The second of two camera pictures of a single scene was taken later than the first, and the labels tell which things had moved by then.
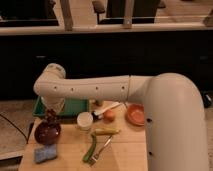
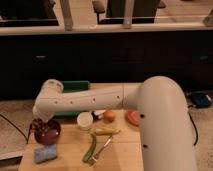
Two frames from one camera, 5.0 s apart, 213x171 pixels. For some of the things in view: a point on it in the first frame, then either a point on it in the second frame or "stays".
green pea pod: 91,148 stays
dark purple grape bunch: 51,119 → 39,127
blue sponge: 47,153 stays
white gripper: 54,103 → 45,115
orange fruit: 108,116 stays
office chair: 144,11 stays
